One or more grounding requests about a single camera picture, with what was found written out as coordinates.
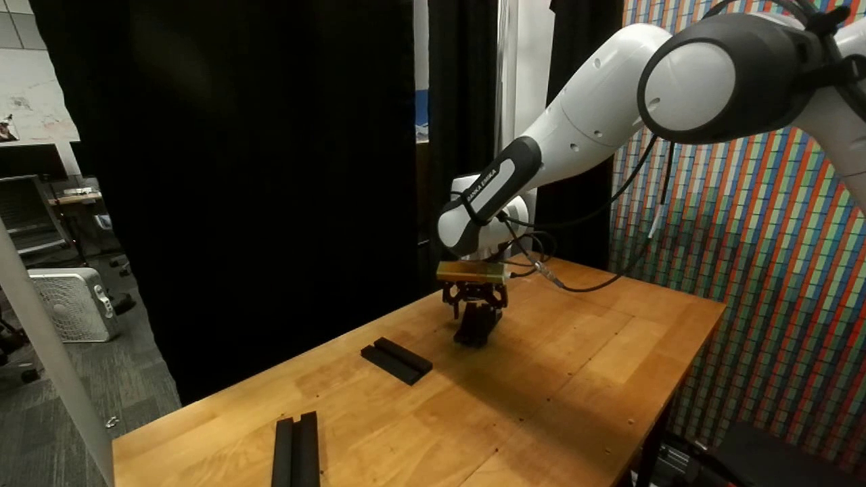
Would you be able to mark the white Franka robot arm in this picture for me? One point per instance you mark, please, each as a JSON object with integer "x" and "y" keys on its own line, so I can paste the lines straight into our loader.
{"x": 586, "y": 117}

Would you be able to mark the long black rail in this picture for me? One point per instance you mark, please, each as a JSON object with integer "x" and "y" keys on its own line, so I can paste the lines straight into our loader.
{"x": 296, "y": 450}

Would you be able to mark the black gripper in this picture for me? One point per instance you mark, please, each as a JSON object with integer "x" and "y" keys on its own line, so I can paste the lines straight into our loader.
{"x": 476, "y": 293}

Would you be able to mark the colourful patterned backdrop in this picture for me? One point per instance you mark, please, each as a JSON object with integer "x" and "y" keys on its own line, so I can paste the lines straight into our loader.
{"x": 795, "y": 314}

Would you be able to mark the white frame post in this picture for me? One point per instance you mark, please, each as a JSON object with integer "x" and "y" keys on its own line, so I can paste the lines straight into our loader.
{"x": 519, "y": 64}

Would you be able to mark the grey slanted board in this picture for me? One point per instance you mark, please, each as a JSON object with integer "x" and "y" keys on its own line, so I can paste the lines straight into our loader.
{"x": 56, "y": 381}

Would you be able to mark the white box appliance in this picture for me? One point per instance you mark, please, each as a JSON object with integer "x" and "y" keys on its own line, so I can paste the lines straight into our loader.
{"x": 71, "y": 305}

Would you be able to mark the narrow black curtain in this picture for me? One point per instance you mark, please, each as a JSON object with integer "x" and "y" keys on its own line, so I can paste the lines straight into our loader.
{"x": 462, "y": 109}

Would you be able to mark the black box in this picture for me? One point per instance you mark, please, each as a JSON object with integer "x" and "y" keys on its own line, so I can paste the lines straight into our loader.
{"x": 785, "y": 461}

